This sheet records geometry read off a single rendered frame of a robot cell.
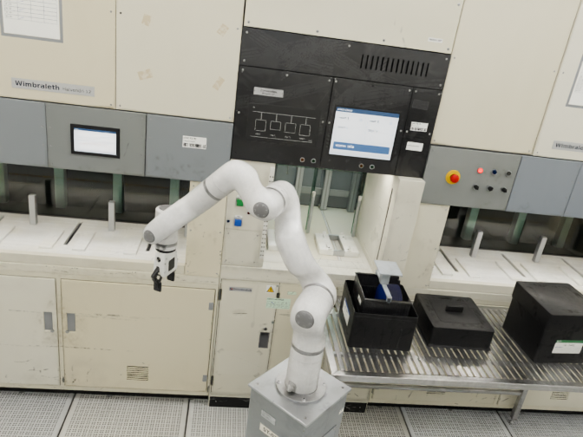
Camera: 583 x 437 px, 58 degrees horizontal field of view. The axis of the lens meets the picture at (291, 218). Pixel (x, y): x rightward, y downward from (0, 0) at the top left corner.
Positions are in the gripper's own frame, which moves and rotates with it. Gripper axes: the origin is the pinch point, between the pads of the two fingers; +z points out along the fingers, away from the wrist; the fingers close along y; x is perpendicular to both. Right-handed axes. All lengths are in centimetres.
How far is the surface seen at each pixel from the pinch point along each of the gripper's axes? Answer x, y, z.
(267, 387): -49, -7, 25
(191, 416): 4, 38, 101
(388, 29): -54, 74, -101
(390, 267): -78, 51, -7
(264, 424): -51, -11, 38
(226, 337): -6, 51, 55
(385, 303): -80, 41, 4
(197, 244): 9.8, 43.6, 4.2
